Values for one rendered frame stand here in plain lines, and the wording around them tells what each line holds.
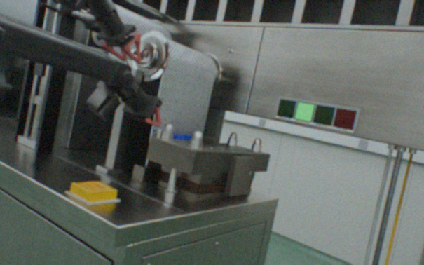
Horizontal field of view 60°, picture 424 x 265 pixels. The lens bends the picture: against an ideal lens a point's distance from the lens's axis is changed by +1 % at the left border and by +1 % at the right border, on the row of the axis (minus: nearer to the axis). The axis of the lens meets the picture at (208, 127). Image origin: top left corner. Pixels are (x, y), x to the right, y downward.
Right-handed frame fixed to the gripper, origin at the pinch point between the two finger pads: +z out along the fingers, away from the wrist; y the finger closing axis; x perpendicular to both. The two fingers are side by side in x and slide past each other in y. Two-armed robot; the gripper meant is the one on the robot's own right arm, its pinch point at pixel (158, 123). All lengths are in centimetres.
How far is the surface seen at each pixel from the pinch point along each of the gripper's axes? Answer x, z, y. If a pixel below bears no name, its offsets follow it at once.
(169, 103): 6.9, -0.4, 0.3
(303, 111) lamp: 25.2, 20.1, 29.5
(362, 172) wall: 114, 239, -3
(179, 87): 12.9, -0.6, 0.3
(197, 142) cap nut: -3.1, -1.4, 17.6
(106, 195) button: -25.6, -13.4, 13.4
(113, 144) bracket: -10.6, -1.3, -9.5
